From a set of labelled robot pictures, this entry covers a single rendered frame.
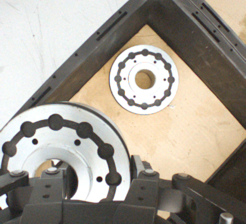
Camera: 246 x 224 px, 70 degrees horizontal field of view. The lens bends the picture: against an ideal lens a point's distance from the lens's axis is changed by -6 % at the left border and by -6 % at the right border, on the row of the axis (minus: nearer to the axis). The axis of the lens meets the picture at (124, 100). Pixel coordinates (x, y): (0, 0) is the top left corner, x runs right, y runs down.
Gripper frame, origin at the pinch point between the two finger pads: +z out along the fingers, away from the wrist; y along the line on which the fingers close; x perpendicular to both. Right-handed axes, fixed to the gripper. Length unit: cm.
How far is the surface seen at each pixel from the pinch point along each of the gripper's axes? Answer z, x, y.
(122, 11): 6.3, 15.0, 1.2
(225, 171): 15.5, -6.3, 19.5
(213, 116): 16.4, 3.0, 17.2
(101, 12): 29.2, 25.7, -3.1
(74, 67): 6.4, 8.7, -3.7
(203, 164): 16.5, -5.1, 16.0
